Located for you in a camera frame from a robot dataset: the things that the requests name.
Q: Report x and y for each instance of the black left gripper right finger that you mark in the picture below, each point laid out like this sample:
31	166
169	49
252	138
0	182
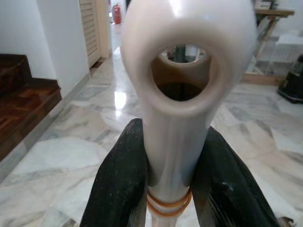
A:
227	184

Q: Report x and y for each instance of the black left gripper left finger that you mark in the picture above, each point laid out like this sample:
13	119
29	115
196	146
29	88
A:
120	170

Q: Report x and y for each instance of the black round floor appliance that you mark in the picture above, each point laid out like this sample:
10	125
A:
293	82

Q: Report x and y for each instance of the dark wooden stair steps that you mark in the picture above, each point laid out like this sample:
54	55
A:
23	101

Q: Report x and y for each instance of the orange rubber band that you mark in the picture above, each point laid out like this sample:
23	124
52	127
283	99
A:
156	210
154	198

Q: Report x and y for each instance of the red fire extinguisher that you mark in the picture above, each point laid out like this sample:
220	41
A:
117	14

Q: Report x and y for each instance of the cream louvred door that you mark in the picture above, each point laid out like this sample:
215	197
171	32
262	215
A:
91	28

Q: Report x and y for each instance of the light wooden table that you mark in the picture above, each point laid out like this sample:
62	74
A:
274	13

